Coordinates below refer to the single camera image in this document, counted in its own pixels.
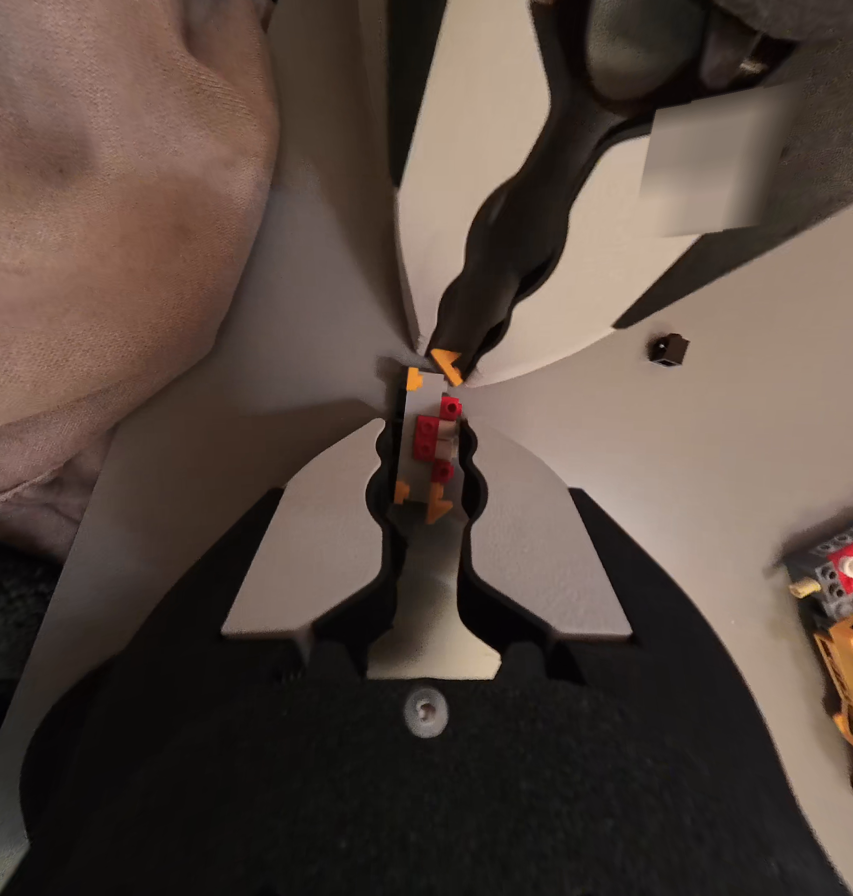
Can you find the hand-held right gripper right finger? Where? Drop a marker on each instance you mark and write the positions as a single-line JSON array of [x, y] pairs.
[[545, 553]]

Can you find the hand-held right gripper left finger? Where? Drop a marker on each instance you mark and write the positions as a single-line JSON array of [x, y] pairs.
[[314, 553]]

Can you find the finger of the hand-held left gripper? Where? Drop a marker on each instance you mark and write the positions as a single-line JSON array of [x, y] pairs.
[[468, 126], [594, 280]]

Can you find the red white lego assembly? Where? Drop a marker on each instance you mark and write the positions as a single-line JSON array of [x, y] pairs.
[[430, 448]]

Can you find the orange lego piece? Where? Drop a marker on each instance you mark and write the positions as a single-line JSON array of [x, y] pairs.
[[446, 364]]

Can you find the black lego piece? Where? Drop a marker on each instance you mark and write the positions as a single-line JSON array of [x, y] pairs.
[[668, 350]]

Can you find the yellow lego car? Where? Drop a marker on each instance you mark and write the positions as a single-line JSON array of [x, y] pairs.
[[846, 630]]

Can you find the person's black fleece jacket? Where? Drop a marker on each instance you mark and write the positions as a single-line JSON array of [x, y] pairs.
[[13, 616]]

